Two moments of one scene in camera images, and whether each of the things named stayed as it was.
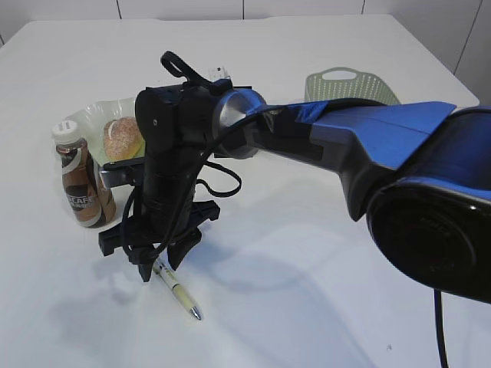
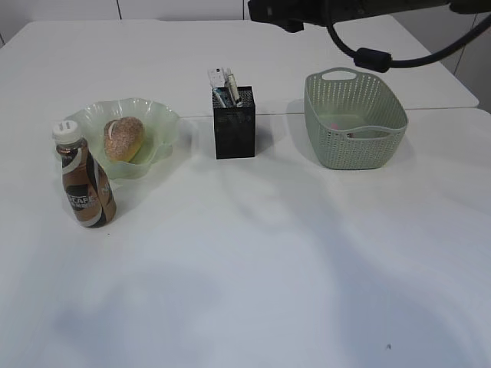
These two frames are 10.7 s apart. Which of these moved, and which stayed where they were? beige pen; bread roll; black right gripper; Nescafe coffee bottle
Moved: black right gripper; beige pen
Stayed: bread roll; Nescafe coffee bottle
